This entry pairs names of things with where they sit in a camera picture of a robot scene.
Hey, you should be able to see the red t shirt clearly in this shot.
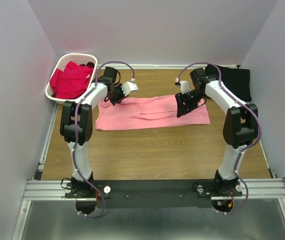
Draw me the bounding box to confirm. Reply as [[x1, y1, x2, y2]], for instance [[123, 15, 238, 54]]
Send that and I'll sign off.
[[49, 61, 95, 100]]

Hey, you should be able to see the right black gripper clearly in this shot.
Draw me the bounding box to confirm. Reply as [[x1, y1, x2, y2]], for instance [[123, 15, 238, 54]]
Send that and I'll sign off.
[[174, 89, 206, 118]]

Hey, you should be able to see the white plastic laundry basket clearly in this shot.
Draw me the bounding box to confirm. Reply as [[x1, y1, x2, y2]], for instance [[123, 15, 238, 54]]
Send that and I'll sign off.
[[44, 52, 99, 106]]

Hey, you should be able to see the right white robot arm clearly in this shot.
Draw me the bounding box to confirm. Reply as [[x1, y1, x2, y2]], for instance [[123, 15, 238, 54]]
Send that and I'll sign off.
[[175, 68, 261, 196]]

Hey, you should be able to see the folded black t shirt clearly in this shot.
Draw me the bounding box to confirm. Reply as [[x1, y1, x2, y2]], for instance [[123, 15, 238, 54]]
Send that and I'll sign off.
[[217, 65, 252, 102]]

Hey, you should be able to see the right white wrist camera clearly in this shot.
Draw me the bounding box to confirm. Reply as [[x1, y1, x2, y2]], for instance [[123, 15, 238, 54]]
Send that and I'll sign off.
[[174, 77, 190, 94]]

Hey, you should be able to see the aluminium frame rail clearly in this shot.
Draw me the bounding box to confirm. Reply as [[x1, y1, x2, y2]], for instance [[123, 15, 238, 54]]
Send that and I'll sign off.
[[22, 178, 285, 201]]

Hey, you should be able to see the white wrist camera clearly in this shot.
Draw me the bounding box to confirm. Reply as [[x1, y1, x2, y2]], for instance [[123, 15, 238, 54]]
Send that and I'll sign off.
[[121, 78, 139, 97], [174, 77, 190, 94]]

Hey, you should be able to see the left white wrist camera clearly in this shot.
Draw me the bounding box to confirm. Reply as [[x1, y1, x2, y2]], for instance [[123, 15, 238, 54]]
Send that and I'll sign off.
[[121, 78, 139, 97]]

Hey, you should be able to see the light pink t shirt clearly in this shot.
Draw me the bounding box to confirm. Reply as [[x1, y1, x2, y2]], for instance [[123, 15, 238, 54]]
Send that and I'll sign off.
[[95, 95, 211, 131]]

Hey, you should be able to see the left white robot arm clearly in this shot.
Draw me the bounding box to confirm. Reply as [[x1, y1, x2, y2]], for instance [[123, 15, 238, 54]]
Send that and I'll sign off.
[[60, 66, 129, 199]]

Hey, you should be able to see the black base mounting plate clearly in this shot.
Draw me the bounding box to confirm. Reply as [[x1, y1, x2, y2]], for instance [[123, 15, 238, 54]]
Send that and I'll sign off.
[[60, 178, 243, 214]]

